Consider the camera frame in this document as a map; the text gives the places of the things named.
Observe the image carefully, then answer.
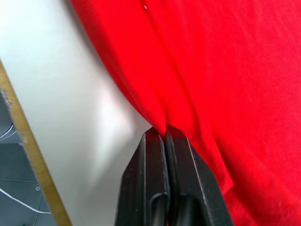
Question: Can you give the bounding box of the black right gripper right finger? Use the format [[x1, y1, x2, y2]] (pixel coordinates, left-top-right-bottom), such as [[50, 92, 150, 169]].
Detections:
[[164, 124, 234, 226]]

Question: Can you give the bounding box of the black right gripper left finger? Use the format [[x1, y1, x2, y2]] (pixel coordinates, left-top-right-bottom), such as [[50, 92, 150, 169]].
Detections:
[[114, 128, 170, 226]]

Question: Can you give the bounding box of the red t-shirt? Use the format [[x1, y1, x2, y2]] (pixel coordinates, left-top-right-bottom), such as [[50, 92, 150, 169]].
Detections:
[[69, 0, 301, 226]]

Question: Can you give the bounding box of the thin white cable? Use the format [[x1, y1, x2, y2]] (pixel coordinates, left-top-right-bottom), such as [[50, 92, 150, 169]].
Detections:
[[0, 188, 52, 214]]

